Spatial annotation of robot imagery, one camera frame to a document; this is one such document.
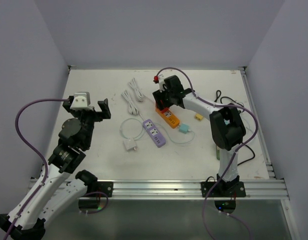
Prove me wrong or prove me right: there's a teal charger plug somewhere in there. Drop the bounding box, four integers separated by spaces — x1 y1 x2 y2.
178 123 189 134

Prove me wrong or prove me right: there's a white charger plug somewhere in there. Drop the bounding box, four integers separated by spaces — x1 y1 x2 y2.
123 137 138 152

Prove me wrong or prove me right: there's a white cord bundle purple strip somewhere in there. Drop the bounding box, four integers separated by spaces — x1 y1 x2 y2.
121 90 145 121

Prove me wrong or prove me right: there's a yellow plug adapter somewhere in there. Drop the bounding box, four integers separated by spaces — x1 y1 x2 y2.
194 113 204 121

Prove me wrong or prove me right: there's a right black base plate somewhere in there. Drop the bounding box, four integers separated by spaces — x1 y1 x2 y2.
200 181 246 198

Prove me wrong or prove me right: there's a red cube socket adapter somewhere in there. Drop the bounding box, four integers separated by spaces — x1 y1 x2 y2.
159 107 169 114

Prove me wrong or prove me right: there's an orange power strip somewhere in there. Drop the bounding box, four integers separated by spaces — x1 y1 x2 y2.
155 107 180 129

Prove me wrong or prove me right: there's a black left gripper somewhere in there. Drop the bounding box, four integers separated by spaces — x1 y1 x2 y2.
64 98 110 148

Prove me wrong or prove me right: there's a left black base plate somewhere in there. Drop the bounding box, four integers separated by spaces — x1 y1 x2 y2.
83 181 114 198

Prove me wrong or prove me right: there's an aluminium front rail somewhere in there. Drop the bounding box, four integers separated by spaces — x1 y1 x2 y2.
26 177 289 201

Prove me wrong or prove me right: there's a purple power strip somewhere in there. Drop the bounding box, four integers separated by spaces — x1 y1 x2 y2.
142 119 166 148

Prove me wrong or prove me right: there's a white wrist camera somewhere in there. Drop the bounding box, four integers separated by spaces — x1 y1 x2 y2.
153 74 166 92
70 92 93 111

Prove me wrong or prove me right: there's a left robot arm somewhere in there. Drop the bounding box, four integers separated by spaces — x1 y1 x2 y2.
0 92 111 240

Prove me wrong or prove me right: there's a green power strip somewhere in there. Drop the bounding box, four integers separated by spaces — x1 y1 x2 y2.
216 146 220 160

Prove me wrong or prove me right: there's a white cord bundle orange strip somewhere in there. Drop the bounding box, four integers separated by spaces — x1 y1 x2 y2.
128 78 153 103

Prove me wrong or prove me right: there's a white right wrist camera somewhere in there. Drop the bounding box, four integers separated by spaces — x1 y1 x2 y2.
153 74 166 92

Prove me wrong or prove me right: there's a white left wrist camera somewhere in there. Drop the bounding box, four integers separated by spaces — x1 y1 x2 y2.
70 92 93 111

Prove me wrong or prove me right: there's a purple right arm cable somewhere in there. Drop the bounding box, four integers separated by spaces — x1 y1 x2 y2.
156 66 258 240

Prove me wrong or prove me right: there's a black power cord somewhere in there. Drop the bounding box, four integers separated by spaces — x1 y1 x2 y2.
214 89 256 167

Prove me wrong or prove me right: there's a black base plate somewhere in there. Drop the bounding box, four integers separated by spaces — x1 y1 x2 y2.
200 181 246 198
83 181 114 198

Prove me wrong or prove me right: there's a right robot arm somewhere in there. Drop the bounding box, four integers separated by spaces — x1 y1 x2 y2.
153 75 246 196

